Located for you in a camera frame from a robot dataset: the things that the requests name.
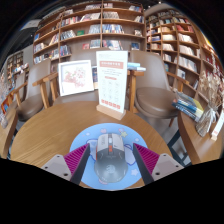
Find white sign on wooden base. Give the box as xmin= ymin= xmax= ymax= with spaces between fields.
xmin=95 ymin=49 xmax=129 ymax=121

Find round wooden side table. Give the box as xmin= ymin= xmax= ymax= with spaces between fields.
xmin=0 ymin=104 xmax=19 ymax=159

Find wooden table with dark legs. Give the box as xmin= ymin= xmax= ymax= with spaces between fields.
xmin=176 ymin=108 xmax=224 ymax=166

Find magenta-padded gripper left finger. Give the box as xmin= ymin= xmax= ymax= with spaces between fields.
xmin=41 ymin=143 xmax=92 ymax=186

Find round blue mouse pad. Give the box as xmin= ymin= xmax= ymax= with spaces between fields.
xmin=69 ymin=122 xmax=149 ymax=190

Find flat light blue books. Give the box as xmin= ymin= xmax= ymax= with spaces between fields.
xmin=126 ymin=61 xmax=147 ymax=72

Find stack of blue books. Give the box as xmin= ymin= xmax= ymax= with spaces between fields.
xmin=171 ymin=90 xmax=205 ymax=123

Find vase with dried white flowers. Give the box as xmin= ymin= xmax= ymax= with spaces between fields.
xmin=194 ymin=69 xmax=223 ymax=138

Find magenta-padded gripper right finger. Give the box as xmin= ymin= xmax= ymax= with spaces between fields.
xmin=131 ymin=143 xmax=184 ymax=186

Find angled wooden bookshelf with books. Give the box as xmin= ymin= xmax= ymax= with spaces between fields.
xmin=144 ymin=9 xmax=224 ymax=101

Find grey computer mouse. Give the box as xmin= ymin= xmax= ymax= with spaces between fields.
xmin=93 ymin=133 xmax=129 ymax=184

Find small white table sign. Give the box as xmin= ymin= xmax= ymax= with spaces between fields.
xmin=210 ymin=109 xmax=224 ymax=142

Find large wooden bookshelf with books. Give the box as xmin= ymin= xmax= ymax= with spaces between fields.
xmin=31 ymin=1 xmax=148 ymax=66

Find dark book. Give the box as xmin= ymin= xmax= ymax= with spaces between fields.
xmin=91 ymin=65 xmax=100 ymax=90

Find small distant wooden bookshelf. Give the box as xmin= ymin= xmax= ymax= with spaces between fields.
xmin=5 ymin=49 xmax=25 ymax=89

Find white framed pink flower picture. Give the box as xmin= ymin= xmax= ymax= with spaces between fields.
xmin=57 ymin=59 xmax=95 ymax=97

